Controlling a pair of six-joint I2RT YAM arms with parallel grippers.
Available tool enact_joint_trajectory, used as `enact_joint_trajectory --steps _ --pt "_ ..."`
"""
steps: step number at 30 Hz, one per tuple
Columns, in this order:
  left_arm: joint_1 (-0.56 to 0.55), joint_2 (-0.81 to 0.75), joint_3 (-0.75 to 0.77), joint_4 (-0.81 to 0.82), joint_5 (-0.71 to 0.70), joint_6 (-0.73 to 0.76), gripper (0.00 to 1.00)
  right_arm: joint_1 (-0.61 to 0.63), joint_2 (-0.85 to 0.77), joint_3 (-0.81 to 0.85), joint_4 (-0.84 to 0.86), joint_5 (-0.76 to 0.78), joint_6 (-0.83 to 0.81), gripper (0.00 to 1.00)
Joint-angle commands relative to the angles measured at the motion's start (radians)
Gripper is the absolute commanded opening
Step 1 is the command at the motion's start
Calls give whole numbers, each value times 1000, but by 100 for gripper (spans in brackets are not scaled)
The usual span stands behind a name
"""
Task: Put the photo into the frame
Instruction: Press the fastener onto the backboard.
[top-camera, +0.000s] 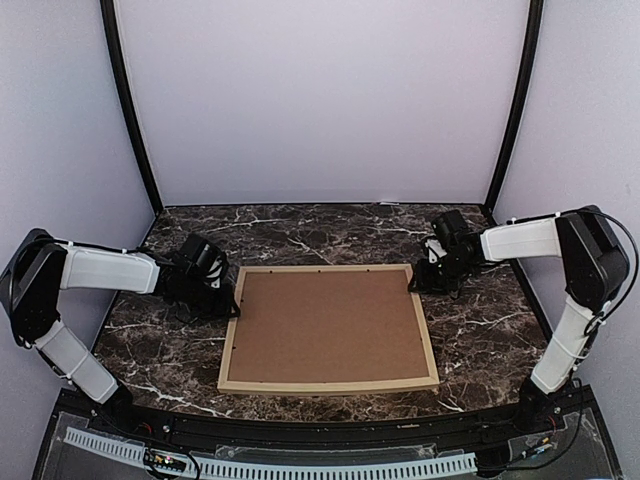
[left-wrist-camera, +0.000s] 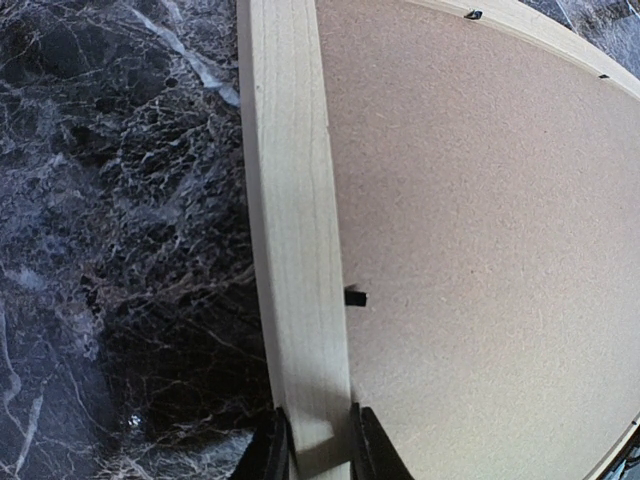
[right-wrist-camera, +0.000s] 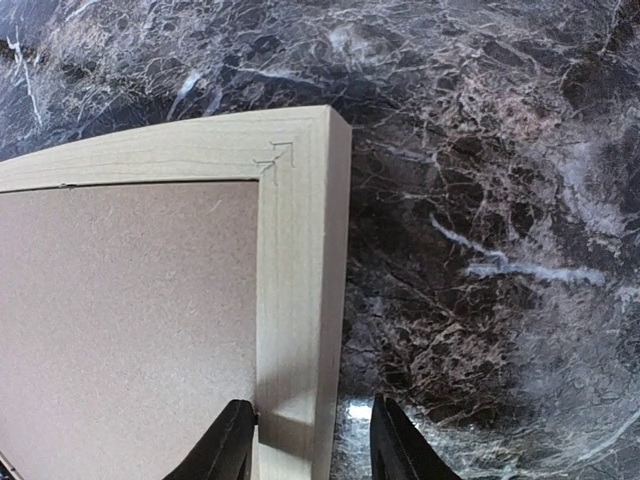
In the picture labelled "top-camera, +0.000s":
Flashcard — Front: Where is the small circuit board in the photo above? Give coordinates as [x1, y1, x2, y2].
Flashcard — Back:
[143, 449, 187, 476]

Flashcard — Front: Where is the left black corner post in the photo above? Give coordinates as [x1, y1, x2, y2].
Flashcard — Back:
[99, 0, 164, 216]

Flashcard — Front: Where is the black front rail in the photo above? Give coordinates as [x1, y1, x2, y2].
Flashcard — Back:
[54, 387, 593, 451]

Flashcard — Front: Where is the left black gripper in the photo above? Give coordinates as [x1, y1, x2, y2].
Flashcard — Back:
[176, 275, 240, 322]

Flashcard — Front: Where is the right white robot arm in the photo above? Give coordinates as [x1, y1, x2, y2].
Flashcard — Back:
[408, 205, 639, 434]

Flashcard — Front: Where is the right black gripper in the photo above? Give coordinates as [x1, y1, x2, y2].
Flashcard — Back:
[409, 252, 474, 295]

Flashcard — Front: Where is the light wooden picture frame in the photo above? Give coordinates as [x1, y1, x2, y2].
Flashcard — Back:
[216, 263, 441, 397]

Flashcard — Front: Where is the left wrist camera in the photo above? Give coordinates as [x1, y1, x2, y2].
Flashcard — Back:
[173, 234, 229, 289]

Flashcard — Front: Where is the brown backing board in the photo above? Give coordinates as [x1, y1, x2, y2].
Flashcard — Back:
[227, 269, 432, 384]

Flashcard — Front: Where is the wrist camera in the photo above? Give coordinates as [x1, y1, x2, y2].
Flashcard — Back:
[422, 209, 472, 262]
[173, 234, 229, 289]

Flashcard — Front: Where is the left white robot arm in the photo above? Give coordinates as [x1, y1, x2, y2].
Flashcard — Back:
[1, 228, 240, 436]

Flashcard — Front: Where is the right black corner post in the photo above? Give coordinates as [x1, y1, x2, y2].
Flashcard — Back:
[483, 0, 544, 216]

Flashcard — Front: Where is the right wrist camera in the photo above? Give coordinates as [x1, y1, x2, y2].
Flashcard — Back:
[422, 209, 472, 262]

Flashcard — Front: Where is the white slotted cable duct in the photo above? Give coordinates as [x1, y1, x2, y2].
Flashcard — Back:
[63, 427, 477, 479]

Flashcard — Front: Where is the black corner post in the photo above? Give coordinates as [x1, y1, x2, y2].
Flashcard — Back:
[99, 0, 164, 216]
[483, 0, 544, 216]

